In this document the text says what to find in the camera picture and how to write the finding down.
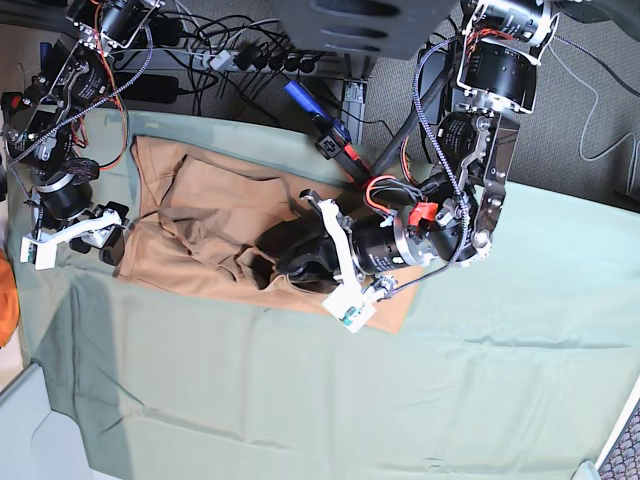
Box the blue orange bar clamp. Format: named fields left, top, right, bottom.
left=284, top=80, right=371, bottom=188

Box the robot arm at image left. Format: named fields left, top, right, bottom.
left=1, top=1, right=163, bottom=270

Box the orange cloth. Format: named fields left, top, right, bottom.
left=0, top=252, right=20, bottom=348

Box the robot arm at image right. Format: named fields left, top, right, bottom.
left=276, top=1, right=557, bottom=298

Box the tan T-shirt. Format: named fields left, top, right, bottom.
left=113, top=135, right=425, bottom=335

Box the white plastic bin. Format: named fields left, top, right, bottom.
left=1, top=363, right=93, bottom=479

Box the patterned chair seat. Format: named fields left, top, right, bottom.
left=595, top=381, right=639, bottom=479

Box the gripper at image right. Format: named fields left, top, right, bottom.
left=255, top=209, right=439, bottom=294

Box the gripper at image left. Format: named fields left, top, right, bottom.
left=32, top=182, right=130, bottom=266

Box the black power adapter left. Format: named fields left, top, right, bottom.
left=120, top=74, right=180, bottom=104

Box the white power strip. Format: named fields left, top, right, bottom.
left=194, top=46, right=347, bottom=79

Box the green table cloth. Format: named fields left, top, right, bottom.
left=4, top=108, right=640, bottom=480

